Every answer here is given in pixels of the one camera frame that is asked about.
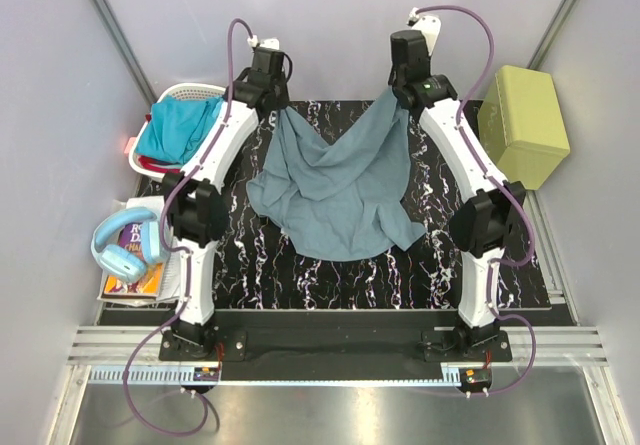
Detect white laundry basket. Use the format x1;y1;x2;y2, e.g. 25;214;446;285
129;83;225;176

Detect grey-blue t shirt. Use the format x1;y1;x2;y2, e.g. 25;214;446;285
246;90;426;262

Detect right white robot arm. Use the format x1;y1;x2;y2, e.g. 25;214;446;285
389;30;526;362

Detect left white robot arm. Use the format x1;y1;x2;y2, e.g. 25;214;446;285
161;38;292;361

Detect white paper stack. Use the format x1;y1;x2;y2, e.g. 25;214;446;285
97;195;180;307

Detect teal t shirt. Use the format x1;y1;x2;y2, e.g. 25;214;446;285
135;96;225;165

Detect green box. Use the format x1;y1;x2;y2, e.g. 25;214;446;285
478;65;570;190

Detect pink cube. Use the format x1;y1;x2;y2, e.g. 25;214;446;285
123;137;136;155

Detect black marble mat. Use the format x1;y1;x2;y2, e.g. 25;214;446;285
97;99;576;326

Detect light blue headphones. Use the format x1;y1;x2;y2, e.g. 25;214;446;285
91;207;170;283

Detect purple orange book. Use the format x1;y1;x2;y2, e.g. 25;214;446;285
101;220;167;299

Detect left controller board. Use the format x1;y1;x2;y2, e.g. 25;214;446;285
193;366;221;382

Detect controller board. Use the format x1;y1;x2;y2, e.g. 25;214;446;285
464;368;492;384
193;366;221;382

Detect right controller board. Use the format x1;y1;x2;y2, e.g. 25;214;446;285
464;368;492;384

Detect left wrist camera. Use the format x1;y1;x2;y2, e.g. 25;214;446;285
247;35;280;51

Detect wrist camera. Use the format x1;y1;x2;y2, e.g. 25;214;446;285
407;8;442;56
247;35;280;51

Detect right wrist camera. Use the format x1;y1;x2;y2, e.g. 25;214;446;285
407;8;442;56

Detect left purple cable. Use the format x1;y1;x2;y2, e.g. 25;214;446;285
122;18;261;435

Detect purple cable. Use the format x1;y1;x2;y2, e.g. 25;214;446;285
122;18;261;435
414;3;539;397

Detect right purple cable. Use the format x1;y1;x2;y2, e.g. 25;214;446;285
414;3;539;397

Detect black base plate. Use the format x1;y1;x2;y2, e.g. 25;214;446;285
159;310;513;382

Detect slotted cable duct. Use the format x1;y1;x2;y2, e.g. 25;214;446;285
89;366;196;385

